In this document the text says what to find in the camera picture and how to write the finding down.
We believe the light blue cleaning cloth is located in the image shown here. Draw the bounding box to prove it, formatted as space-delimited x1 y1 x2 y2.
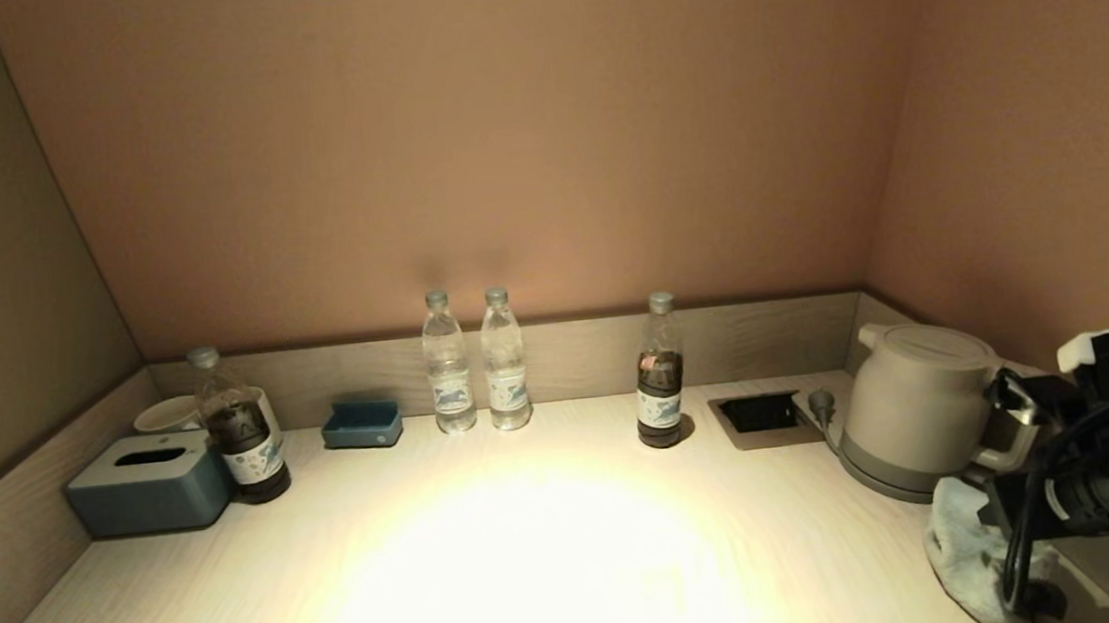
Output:
919 466 1070 623

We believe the grey kettle base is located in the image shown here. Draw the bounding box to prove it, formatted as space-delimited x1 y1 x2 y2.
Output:
833 445 983 512

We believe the white electric kettle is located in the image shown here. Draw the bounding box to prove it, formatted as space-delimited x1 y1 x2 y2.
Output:
829 310 1044 503

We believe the grey kettle power plug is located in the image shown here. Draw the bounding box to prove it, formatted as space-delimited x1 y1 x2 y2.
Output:
806 386 844 456

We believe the recessed black table socket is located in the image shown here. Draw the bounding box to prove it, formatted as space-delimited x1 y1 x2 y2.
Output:
707 388 825 454

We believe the dark drink bottle, nearly full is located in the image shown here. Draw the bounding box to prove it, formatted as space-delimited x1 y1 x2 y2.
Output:
625 290 692 451

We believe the clear water bottle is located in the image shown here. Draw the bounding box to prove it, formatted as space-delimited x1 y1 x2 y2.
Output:
476 285 536 433
417 287 479 436

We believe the small blue plastic tray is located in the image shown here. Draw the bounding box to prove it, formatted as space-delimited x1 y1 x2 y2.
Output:
320 395 406 454

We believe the white ceramic cup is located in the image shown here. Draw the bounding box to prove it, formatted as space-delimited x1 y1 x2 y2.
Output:
250 385 283 447
131 395 204 437

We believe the dark drink bottle, half full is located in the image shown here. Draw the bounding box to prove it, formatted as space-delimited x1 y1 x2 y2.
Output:
186 340 294 510

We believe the blue-grey tissue box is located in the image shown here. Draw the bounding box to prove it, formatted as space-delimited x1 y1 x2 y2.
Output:
62 426 238 541

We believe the long black robot cable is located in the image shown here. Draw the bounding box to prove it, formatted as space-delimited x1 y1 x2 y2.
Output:
983 383 1109 615

